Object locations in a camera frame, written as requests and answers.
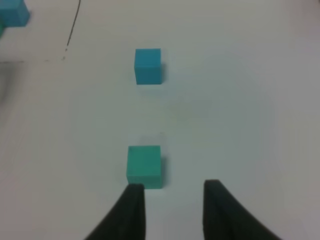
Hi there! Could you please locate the green cube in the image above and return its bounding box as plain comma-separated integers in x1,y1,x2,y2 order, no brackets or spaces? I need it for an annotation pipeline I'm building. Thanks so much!
126,145,163,189

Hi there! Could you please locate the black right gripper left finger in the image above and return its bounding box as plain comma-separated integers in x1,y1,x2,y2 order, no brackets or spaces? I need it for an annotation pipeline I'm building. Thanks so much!
86,184,146,240

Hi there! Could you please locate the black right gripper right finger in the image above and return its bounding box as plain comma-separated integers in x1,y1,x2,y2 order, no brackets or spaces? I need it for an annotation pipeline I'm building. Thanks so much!
202,179,279,240

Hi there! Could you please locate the blue template cube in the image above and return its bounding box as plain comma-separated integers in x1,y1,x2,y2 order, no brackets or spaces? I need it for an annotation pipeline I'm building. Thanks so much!
0,0,30,28

